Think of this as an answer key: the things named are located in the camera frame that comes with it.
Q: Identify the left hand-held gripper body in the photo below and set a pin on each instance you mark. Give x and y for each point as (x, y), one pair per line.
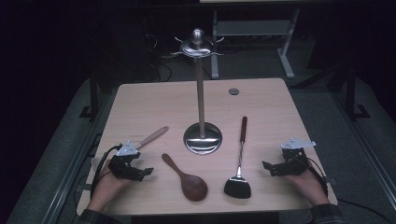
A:
(126, 168)

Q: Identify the person's right hand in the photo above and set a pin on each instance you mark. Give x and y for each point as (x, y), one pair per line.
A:
(309, 186)

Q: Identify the steel utensil rack stand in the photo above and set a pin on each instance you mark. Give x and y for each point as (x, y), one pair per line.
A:
(200, 93)

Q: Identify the black metal stand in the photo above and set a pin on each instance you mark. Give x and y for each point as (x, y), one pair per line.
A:
(351, 93)
(93, 93)

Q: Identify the grey round table grommet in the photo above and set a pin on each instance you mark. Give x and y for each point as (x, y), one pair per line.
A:
(233, 91)

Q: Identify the white desk frame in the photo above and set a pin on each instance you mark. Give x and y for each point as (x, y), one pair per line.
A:
(252, 28)

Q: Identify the person's left hand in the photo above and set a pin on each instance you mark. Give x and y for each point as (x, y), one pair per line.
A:
(106, 186)

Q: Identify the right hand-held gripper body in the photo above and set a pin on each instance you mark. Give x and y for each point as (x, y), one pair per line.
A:
(294, 161)

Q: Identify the dark brown wooden spoon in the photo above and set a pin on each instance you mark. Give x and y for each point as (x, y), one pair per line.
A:
(193, 186)

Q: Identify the grey metal rail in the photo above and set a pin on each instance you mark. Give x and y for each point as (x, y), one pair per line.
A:
(364, 140)
(71, 161)

